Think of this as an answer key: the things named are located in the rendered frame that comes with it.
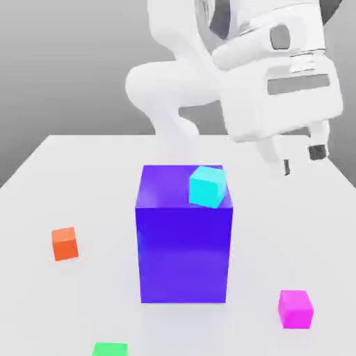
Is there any small cyan cube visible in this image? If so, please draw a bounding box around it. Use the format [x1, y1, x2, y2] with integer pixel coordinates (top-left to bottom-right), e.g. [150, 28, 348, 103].
[188, 165, 227, 209]

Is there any small magenta cube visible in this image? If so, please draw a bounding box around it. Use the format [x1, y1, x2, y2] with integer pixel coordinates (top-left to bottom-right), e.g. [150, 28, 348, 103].
[277, 289, 315, 330]

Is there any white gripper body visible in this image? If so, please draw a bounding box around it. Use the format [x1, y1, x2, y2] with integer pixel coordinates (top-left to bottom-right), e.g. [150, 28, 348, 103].
[218, 58, 345, 143]

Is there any small orange cube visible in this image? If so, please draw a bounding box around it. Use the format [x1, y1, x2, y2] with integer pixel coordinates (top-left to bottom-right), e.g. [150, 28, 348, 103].
[51, 226, 79, 262]

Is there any small green cube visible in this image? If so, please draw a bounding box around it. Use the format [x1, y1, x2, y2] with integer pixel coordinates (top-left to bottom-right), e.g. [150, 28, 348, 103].
[92, 341, 129, 356]

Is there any large blue box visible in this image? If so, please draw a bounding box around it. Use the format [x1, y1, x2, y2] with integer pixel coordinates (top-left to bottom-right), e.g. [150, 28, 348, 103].
[134, 164, 234, 305]

